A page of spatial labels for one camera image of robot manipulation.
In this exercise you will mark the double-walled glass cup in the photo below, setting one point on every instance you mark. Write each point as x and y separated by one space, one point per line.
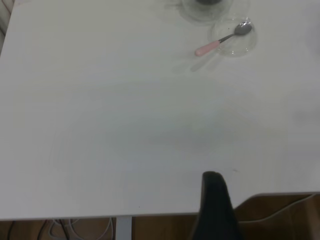
190 12

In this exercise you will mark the clear glass lid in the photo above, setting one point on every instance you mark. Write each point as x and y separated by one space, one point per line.
240 45

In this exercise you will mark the white table leg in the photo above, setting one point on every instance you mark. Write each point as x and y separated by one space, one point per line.
123 228

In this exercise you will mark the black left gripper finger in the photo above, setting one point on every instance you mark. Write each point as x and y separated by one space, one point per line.
215 210

